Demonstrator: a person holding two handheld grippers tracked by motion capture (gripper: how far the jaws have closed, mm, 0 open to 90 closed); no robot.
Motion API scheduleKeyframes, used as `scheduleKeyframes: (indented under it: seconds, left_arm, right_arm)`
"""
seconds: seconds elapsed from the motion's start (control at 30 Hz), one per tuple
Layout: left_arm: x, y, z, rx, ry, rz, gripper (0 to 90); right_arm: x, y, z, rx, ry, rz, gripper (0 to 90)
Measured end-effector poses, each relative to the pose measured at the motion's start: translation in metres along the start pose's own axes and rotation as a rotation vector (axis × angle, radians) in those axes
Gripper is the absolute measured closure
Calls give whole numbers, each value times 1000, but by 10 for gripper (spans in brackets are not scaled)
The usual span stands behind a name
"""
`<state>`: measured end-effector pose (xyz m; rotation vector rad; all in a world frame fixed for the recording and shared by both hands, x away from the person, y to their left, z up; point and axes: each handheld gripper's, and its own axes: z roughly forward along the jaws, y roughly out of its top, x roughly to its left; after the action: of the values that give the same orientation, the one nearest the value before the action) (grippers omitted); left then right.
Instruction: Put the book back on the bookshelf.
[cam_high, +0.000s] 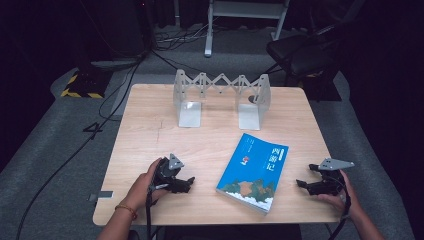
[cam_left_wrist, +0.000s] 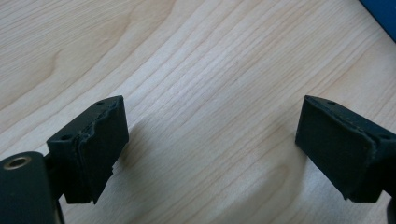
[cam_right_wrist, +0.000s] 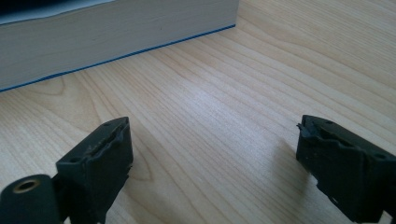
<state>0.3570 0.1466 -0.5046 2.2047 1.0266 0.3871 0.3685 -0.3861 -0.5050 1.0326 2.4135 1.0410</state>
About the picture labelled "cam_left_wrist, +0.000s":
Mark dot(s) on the blue book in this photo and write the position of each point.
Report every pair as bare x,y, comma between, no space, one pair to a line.
384,12

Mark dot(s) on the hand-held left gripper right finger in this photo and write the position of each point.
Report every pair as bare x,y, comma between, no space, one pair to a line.
342,149

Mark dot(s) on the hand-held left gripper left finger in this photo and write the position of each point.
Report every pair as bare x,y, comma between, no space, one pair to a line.
93,149

